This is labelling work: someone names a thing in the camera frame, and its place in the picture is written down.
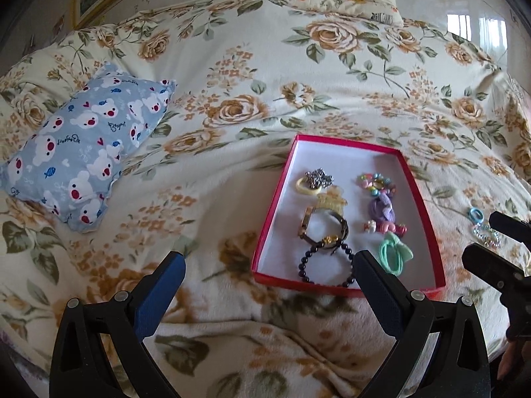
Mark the floral fleece blanket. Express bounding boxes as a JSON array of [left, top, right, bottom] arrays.
[[0, 0, 531, 398]]

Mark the colourful bead bracelet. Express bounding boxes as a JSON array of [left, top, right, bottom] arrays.
[[357, 172, 396, 196]]

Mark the gold wrist watch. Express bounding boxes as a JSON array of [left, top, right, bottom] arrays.
[[299, 205, 350, 254]]

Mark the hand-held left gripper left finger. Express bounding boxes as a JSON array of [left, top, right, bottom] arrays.
[[49, 251, 187, 398]]

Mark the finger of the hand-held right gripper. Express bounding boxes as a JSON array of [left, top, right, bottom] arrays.
[[488, 211, 531, 244], [461, 242, 531, 294]]

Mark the yellow claw hair clip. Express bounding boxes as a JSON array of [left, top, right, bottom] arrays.
[[316, 186, 347, 217]]

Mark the clear bead bracelet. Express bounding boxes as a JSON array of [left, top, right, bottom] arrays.
[[472, 223, 501, 248]]

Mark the blue bear print pillow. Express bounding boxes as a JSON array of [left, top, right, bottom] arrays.
[[0, 62, 178, 233]]

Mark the red shallow box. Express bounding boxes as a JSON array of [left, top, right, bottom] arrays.
[[251, 133, 447, 298]]

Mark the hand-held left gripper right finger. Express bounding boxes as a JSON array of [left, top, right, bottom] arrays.
[[352, 249, 493, 398]]

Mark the black bead bracelet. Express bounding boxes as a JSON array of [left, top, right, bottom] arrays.
[[299, 242, 358, 288]]

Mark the purple bow hair clip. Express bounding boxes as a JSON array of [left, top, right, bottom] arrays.
[[367, 192, 398, 223]]

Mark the cream hair tie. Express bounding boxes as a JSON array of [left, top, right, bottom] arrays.
[[296, 176, 323, 195]]

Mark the green bow hair tie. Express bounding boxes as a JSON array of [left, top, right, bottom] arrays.
[[379, 232, 415, 276]]

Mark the pink hair clip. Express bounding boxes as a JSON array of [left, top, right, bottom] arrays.
[[364, 220, 408, 236]]

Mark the person's right hand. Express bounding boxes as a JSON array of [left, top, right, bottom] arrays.
[[497, 340, 521, 380]]

